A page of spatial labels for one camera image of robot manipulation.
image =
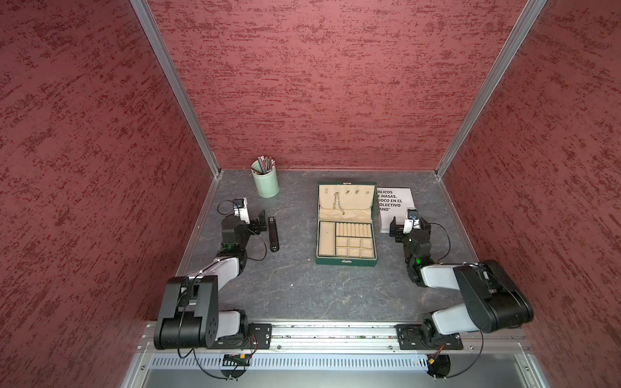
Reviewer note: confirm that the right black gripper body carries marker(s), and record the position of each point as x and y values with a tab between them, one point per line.
397	229

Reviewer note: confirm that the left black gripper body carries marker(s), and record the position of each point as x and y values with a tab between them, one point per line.
255	227

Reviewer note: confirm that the green jewelry box beige lining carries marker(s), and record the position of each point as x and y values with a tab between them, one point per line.
345	228

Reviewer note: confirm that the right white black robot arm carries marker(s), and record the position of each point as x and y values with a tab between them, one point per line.
491	300

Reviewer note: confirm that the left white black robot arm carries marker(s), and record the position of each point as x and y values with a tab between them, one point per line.
189	316

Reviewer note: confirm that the white printed paper sheet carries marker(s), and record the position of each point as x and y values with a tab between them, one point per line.
393	204

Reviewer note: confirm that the mint green pencil cup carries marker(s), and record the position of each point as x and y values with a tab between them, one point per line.
266	184

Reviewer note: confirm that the coloured pencils bundle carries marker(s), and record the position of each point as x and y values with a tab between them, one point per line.
264	165

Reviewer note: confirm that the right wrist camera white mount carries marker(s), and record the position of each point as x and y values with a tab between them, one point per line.
411	221

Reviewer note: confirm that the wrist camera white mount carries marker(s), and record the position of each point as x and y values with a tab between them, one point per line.
411	221
241	210

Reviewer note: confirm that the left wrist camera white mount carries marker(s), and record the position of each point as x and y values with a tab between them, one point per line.
241	210

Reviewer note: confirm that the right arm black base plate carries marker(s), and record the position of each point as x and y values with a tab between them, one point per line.
424	337

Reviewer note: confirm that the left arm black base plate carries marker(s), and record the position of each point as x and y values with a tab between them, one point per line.
258	337

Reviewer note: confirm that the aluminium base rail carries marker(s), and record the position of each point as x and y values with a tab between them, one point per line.
366	337

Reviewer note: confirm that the right aluminium corner post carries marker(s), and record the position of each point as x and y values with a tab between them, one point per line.
513	43

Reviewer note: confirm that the aluminium corner post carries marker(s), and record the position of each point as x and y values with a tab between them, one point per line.
155	38
513	43

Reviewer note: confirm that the left aluminium corner post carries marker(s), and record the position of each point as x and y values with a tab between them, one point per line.
155	38

